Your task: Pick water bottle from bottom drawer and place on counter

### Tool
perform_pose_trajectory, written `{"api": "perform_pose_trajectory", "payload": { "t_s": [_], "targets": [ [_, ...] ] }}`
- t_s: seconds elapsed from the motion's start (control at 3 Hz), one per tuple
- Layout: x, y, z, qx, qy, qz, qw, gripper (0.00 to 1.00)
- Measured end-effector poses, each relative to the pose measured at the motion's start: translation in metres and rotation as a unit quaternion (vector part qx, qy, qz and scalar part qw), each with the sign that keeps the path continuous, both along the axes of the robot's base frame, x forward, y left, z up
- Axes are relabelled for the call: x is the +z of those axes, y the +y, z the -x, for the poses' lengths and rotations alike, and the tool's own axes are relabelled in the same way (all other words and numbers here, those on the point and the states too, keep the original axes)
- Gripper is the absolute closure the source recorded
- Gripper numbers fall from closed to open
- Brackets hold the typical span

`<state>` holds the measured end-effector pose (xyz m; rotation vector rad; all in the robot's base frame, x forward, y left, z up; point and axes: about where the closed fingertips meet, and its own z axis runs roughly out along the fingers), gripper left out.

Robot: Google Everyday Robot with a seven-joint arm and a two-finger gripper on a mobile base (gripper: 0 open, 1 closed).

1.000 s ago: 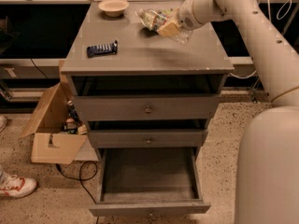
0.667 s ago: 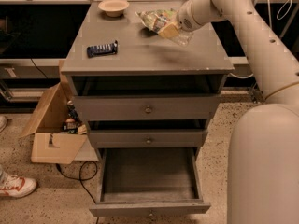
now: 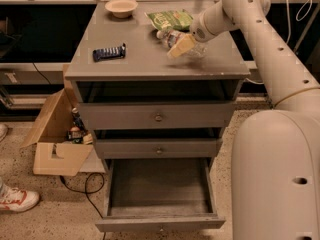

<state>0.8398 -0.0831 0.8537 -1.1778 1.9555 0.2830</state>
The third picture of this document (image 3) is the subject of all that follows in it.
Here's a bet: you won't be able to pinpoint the grey middle drawer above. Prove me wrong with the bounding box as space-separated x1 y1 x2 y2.
95 138 222 159

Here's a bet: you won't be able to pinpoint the green chip bag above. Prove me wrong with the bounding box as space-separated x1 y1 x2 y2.
146 10 193 31

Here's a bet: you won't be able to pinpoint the clear plastic water bottle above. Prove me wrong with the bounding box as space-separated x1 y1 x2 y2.
156 29 206 59

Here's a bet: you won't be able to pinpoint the grey top drawer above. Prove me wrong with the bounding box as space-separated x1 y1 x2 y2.
79 102 234 130

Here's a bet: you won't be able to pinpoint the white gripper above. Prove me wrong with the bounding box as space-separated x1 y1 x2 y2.
167 14 214 58

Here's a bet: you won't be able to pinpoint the dark blue snack bar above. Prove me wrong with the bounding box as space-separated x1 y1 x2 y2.
92 43 126 62

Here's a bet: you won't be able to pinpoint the grey wooden drawer cabinet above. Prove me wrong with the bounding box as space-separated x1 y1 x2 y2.
64 0 251 172

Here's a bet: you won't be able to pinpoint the white hanging cable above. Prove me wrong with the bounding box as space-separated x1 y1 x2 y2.
245 0 314 86

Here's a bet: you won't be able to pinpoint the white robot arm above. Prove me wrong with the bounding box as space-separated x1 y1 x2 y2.
190 0 320 240

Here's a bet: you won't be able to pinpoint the beige paper bowl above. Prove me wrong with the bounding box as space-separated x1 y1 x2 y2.
105 0 138 19

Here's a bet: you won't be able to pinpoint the bottles inside cardboard box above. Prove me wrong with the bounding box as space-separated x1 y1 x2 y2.
67 108 93 145

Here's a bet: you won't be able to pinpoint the white and red sneaker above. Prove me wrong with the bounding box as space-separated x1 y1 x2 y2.
0 183 40 212

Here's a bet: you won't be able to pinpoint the grey open bottom drawer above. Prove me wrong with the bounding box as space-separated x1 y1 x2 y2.
96 158 225 232

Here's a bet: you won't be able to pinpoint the open cardboard box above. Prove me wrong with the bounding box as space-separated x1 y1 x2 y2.
21 79 101 176

